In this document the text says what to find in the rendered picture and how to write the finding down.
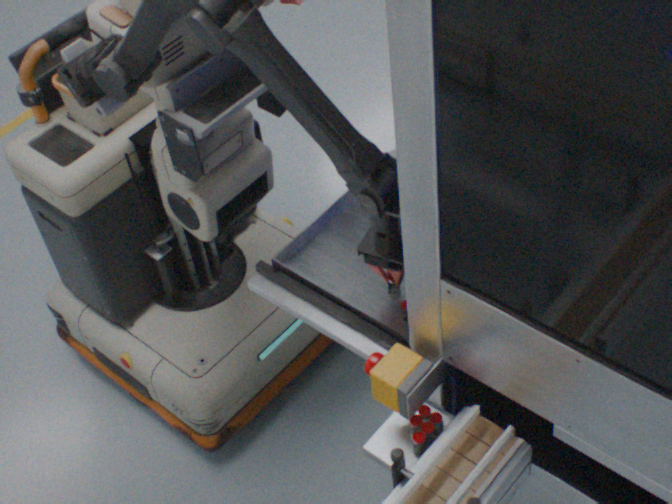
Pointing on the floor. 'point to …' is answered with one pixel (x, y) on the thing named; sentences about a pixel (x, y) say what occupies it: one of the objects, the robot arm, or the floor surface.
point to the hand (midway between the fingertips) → (394, 279)
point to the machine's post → (419, 175)
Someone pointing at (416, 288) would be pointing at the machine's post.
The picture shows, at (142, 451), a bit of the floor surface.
